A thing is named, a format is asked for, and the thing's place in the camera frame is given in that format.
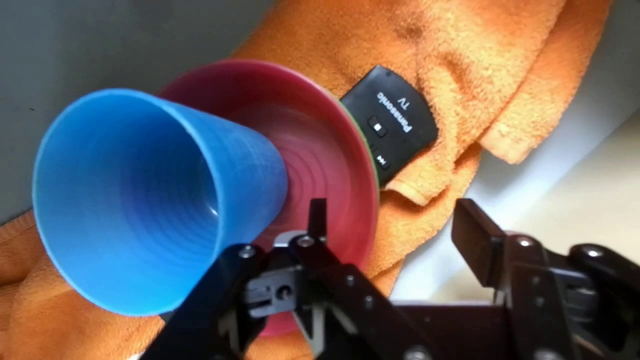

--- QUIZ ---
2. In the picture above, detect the black TV remote control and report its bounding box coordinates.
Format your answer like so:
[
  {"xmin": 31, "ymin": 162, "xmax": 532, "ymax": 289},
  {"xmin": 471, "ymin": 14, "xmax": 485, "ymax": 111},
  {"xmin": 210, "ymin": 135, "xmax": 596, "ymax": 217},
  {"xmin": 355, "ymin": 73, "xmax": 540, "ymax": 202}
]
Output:
[{"xmin": 337, "ymin": 63, "xmax": 439, "ymax": 190}]

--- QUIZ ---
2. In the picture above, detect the pink plastic bowl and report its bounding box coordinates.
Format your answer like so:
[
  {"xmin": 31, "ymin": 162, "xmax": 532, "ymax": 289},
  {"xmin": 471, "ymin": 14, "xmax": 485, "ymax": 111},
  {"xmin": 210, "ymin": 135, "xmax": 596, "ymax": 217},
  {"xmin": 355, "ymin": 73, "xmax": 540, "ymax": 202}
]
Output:
[{"xmin": 157, "ymin": 57, "xmax": 382, "ymax": 338}]

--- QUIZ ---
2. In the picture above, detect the blue plastic cup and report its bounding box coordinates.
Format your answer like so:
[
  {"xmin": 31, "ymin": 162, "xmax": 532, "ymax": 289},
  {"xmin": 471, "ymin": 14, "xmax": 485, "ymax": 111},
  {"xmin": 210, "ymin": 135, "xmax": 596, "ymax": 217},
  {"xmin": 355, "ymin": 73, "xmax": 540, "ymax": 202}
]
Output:
[{"xmin": 29, "ymin": 86, "xmax": 290, "ymax": 318}]

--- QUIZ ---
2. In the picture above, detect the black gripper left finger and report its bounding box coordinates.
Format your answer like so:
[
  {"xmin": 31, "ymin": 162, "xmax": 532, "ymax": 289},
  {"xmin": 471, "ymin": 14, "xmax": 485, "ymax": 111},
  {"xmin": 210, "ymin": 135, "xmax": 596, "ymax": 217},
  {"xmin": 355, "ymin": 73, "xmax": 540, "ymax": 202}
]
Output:
[{"xmin": 138, "ymin": 195, "xmax": 435, "ymax": 360}]

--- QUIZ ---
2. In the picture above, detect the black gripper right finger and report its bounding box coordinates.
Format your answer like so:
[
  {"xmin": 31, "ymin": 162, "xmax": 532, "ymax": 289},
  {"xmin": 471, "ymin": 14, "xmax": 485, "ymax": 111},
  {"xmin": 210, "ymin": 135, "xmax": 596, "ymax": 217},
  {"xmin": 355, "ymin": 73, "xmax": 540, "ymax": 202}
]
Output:
[{"xmin": 450, "ymin": 195, "xmax": 640, "ymax": 360}]

